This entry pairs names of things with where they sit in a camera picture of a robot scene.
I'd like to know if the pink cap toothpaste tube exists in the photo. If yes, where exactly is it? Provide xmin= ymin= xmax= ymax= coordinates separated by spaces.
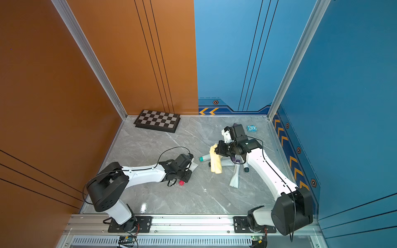
xmin=179 ymin=162 xmax=198 ymax=186

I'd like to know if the black cap toothpaste tube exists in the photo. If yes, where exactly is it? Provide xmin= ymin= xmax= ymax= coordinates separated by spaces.
xmin=242 ymin=161 xmax=250 ymax=173

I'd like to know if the green cap toothpaste tube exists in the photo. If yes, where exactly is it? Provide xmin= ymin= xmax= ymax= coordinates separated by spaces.
xmin=199 ymin=154 xmax=211 ymax=162

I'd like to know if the yellow microfibre cloth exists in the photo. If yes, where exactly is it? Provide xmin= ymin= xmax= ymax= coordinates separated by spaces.
xmin=209 ymin=144 xmax=222 ymax=174

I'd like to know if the purple cap toothpaste tube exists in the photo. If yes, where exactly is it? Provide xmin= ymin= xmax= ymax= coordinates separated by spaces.
xmin=229 ymin=164 xmax=240 ymax=189

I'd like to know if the dark blue cap tube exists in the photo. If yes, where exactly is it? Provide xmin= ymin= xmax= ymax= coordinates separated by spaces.
xmin=221 ymin=160 xmax=235 ymax=167

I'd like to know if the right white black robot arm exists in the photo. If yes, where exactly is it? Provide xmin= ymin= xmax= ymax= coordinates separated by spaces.
xmin=215 ymin=124 xmax=313 ymax=237

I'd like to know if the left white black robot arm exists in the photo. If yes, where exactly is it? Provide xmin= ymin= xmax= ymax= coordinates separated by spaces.
xmin=85 ymin=154 xmax=198 ymax=230

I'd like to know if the black white chessboard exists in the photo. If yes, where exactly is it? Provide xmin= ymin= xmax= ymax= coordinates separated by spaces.
xmin=134 ymin=110 xmax=181 ymax=133

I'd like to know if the left green circuit board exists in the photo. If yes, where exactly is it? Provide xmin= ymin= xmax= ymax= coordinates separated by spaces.
xmin=118 ymin=236 xmax=136 ymax=247

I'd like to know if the green circuit board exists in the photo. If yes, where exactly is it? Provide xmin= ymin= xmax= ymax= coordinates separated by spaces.
xmin=251 ymin=236 xmax=267 ymax=247
xmin=118 ymin=236 xmax=136 ymax=247

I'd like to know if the right green circuit board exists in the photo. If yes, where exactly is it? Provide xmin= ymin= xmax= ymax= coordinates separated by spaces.
xmin=251 ymin=236 xmax=267 ymax=247

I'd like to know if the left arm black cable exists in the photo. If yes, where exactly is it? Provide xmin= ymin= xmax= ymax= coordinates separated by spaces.
xmin=153 ymin=146 xmax=192 ymax=169

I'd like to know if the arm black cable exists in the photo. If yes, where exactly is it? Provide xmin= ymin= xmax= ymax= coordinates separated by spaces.
xmin=244 ymin=136 xmax=297 ymax=242
xmin=153 ymin=146 xmax=192 ymax=169

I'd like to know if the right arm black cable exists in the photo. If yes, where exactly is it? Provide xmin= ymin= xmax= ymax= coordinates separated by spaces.
xmin=244 ymin=136 xmax=297 ymax=242

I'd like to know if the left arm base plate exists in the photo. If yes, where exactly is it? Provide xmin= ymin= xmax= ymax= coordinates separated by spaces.
xmin=103 ymin=216 xmax=153 ymax=234

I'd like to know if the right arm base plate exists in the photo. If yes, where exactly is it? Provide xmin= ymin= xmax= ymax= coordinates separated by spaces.
xmin=233 ymin=216 xmax=277 ymax=234

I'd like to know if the aluminium front rail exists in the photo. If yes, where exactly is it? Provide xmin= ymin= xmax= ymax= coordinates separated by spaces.
xmin=60 ymin=213 xmax=323 ymax=237

